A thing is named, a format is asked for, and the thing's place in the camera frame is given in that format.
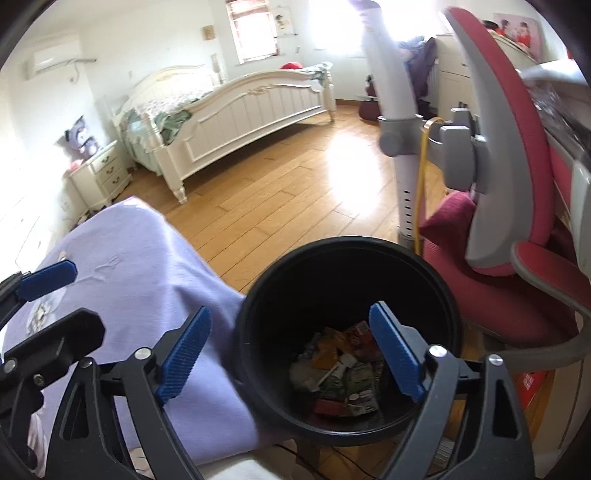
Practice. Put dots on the pink and white desk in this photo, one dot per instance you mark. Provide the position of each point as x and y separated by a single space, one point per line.
568 157

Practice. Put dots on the red snack packet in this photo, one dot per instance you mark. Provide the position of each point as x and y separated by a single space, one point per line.
328 407

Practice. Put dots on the dark red cushion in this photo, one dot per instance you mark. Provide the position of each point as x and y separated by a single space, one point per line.
448 219

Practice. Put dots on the black round trash bin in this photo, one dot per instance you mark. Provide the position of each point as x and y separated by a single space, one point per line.
323 277

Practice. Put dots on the white cabinet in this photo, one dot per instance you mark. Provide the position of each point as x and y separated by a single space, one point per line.
452 78

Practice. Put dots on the pile of clothes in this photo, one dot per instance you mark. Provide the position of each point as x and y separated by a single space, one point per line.
420 69

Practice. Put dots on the small pink toy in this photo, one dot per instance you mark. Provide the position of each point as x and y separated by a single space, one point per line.
76 166

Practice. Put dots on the purple plush toy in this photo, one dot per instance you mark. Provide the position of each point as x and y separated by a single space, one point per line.
82 136

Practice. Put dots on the pink and grey chair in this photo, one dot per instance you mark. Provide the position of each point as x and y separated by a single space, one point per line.
503 138

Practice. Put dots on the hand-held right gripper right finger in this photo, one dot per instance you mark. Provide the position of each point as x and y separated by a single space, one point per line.
397 355

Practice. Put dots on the pile of discarded wrappers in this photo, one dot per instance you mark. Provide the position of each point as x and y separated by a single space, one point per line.
330 348

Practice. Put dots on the white cloth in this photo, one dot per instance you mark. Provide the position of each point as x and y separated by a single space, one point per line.
221 468

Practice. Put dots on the purple blanket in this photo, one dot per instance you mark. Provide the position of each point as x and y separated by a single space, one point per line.
138 277

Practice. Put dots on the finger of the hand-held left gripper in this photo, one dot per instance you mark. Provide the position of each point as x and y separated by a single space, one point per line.
69 334
46 280

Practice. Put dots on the clear plastic bag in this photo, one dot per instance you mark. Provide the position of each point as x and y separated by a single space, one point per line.
558 106

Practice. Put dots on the orange box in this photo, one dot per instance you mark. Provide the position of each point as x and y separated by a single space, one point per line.
533 392

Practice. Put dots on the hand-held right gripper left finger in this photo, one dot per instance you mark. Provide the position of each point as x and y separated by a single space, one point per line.
184 355

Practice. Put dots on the white adjustable pole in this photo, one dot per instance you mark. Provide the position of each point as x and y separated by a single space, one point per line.
388 69

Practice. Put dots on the brick-framed window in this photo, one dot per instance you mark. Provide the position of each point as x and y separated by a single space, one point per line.
253 32

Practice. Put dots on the white air conditioner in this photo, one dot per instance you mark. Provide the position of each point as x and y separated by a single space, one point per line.
55 57

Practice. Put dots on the wall picture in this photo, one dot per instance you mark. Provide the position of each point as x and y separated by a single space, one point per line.
283 21

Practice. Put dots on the cream nightstand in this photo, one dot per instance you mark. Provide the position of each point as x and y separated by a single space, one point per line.
104 177

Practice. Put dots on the green cloth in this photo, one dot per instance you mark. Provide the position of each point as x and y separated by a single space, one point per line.
174 125

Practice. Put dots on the woven wall hanging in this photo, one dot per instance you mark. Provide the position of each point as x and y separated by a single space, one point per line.
209 32

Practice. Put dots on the wall poster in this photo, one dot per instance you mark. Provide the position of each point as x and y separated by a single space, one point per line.
517 34

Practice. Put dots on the dark bag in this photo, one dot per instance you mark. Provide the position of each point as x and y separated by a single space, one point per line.
368 104

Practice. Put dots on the red plush item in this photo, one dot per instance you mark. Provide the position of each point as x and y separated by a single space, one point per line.
291 66

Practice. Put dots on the bright window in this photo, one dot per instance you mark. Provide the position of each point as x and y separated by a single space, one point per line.
337 23

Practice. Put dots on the white wooden bed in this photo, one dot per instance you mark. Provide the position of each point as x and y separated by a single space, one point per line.
249 115

